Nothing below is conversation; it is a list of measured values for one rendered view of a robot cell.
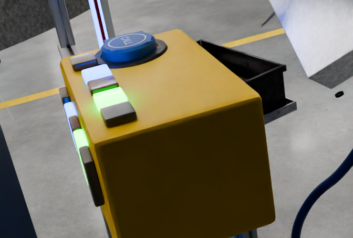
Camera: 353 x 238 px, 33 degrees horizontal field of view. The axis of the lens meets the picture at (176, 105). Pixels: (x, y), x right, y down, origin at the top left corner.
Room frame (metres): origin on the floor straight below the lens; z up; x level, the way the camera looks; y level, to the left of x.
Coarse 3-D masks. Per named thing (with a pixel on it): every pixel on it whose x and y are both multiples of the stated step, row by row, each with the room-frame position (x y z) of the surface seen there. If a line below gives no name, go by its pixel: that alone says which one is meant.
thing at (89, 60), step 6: (84, 54) 0.41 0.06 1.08; (90, 54) 0.41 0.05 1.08; (72, 60) 0.41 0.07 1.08; (78, 60) 0.40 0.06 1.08; (84, 60) 0.40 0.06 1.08; (90, 60) 0.40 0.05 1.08; (96, 60) 0.40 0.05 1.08; (72, 66) 0.40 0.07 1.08; (78, 66) 0.40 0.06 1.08; (84, 66) 0.40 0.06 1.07; (90, 66) 0.40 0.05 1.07
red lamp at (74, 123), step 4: (72, 116) 0.36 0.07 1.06; (76, 116) 0.36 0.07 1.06; (72, 120) 0.35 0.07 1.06; (76, 120) 0.35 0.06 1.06; (72, 124) 0.34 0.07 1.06; (76, 124) 0.34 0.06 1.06; (72, 128) 0.34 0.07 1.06; (76, 128) 0.34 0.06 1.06; (80, 128) 0.34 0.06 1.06; (72, 132) 0.34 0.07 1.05; (76, 148) 0.36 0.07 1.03
